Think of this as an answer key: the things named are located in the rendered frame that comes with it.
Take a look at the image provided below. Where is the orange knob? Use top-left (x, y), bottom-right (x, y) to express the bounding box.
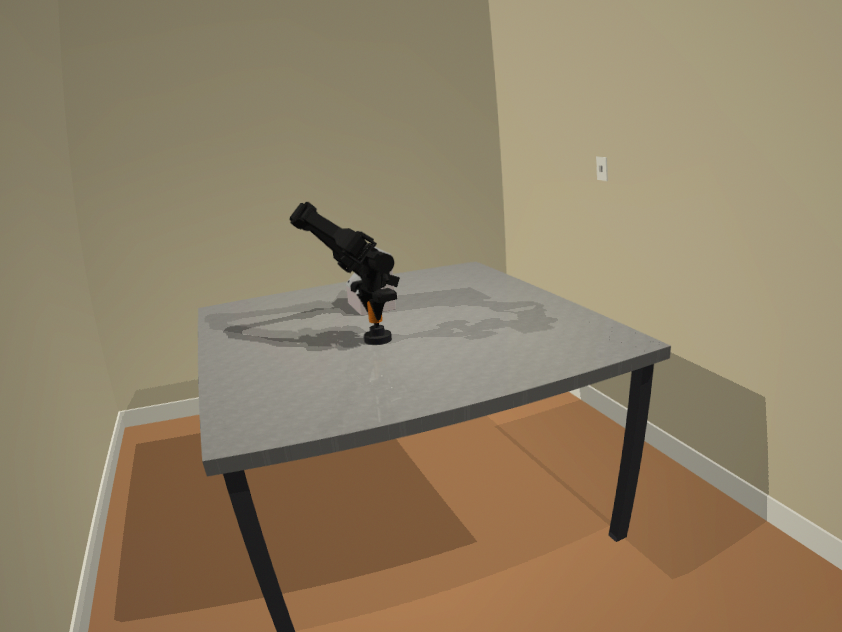
top-left (367, 301), bottom-right (382, 323)

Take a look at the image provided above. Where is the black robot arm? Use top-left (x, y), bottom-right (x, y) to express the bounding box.
top-left (290, 202), bottom-right (400, 287)

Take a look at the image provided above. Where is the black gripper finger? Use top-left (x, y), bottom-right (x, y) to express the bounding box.
top-left (357, 293), bottom-right (373, 313)
top-left (369, 299), bottom-right (385, 320)

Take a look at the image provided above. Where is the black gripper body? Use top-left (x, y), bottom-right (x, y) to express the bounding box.
top-left (351, 269), bottom-right (397, 303)

